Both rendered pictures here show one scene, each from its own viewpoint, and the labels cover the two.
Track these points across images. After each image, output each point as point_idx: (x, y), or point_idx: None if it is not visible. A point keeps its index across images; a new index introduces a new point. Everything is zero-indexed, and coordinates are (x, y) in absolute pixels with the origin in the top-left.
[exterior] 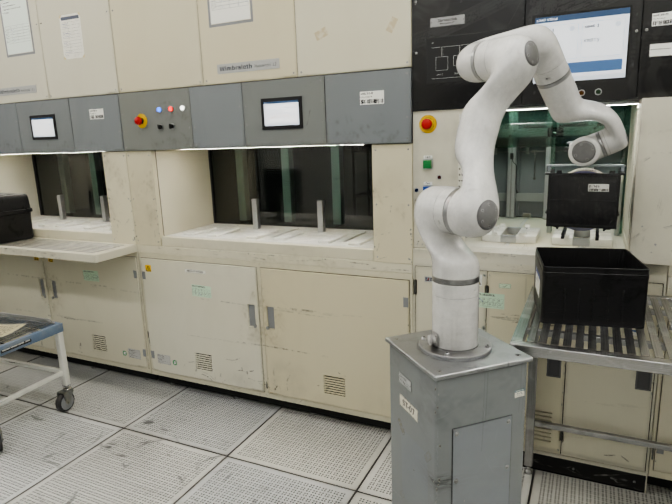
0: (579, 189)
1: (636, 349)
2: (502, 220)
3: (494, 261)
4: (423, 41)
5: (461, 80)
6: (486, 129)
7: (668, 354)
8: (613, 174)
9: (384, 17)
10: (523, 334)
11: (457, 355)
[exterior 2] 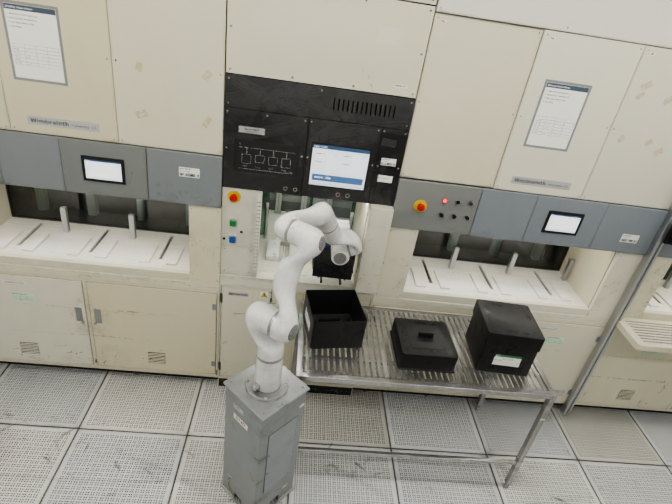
0: None
1: None
2: (272, 217)
3: None
4: (232, 140)
5: (260, 172)
6: (293, 282)
7: (372, 372)
8: None
9: (200, 115)
10: (302, 363)
11: (271, 396)
